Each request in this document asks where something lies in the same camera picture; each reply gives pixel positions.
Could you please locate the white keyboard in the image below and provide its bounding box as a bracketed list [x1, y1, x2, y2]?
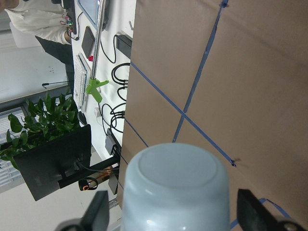
[73, 53, 91, 113]

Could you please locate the seated person white shirt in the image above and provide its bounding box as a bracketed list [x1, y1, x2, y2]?
[0, 0, 74, 85]

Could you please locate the green clamp on rod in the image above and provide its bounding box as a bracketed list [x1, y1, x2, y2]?
[85, 78, 109, 103]

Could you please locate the light blue plastic cup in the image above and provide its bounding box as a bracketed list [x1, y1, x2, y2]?
[121, 143, 230, 231]

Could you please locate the blue teach pendant tablet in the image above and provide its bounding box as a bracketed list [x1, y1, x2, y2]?
[77, 0, 110, 31]

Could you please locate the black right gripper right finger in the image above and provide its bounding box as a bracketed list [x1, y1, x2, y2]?
[237, 189, 305, 231]

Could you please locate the black monitor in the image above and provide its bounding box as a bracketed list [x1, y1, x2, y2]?
[14, 124, 91, 201]

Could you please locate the green potted plant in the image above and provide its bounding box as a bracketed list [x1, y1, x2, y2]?
[0, 92, 80, 169]

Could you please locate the black usb hub box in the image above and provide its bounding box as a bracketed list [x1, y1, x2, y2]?
[105, 128, 121, 156]

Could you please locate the black smartphone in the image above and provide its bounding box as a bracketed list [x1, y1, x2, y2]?
[81, 26, 95, 58]

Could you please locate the black power adapter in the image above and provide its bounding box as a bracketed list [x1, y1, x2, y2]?
[116, 35, 132, 59]

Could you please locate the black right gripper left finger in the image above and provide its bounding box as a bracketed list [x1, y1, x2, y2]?
[55, 191, 109, 231]

